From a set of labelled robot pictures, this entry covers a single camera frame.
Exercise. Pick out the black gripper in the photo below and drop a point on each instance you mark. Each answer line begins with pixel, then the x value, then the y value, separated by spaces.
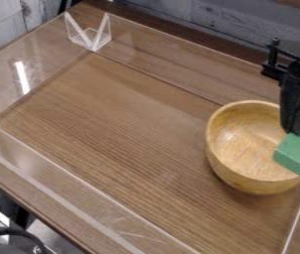
pixel 284 63

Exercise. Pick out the brown wooden bowl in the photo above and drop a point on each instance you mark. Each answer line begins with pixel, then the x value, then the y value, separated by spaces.
pixel 242 136

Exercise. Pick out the black metal clamp base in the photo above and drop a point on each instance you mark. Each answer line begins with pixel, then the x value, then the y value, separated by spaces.
pixel 24 243

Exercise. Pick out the clear acrylic tray wall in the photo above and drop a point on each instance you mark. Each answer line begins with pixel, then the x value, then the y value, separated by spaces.
pixel 103 144

